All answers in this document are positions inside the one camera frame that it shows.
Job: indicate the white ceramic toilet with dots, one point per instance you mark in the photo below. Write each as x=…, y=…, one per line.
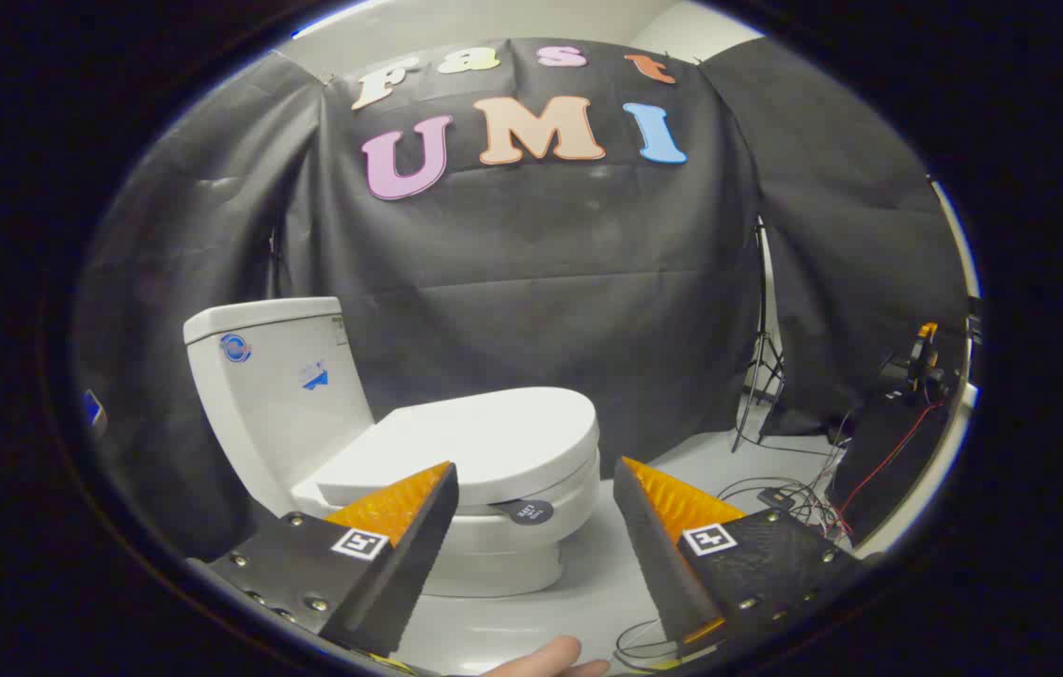
x=268, y=395

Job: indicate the white toilet lid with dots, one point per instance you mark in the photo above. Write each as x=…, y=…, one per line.
x=494, y=432

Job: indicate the black tripod stand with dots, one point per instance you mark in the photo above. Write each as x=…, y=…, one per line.
x=761, y=320

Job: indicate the black power adapter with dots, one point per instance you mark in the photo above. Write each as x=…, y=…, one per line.
x=776, y=497

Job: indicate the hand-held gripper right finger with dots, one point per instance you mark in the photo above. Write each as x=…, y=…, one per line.
x=649, y=545

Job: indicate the orange and black device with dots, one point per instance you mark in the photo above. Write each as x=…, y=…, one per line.
x=922, y=362

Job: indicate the black backdrop cloth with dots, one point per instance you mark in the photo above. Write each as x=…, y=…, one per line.
x=541, y=263

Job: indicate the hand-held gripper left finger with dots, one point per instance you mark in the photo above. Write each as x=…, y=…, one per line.
x=419, y=545

